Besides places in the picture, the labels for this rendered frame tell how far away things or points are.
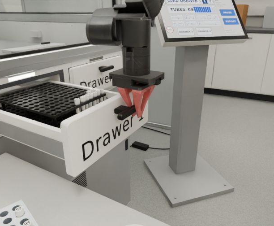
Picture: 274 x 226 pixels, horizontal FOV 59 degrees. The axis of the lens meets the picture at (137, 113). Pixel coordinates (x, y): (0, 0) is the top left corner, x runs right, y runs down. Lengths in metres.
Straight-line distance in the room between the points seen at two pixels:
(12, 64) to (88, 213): 0.43
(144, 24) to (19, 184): 0.42
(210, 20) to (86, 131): 1.15
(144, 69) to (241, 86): 3.09
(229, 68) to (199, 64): 2.00
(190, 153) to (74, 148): 1.36
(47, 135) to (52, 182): 0.12
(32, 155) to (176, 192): 1.06
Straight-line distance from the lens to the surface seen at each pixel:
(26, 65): 0.74
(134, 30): 0.47
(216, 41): 1.42
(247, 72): 3.49
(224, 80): 3.53
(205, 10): 1.51
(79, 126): 0.44
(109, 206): 0.49
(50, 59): 0.79
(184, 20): 1.39
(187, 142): 1.68
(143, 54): 0.48
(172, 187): 1.68
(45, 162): 0.86
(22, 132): 0.56
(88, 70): 0.88
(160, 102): 2.40
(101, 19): 0.51
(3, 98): 0.69
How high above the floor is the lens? 1.10
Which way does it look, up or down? 23 degrees down
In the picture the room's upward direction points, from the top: straight up
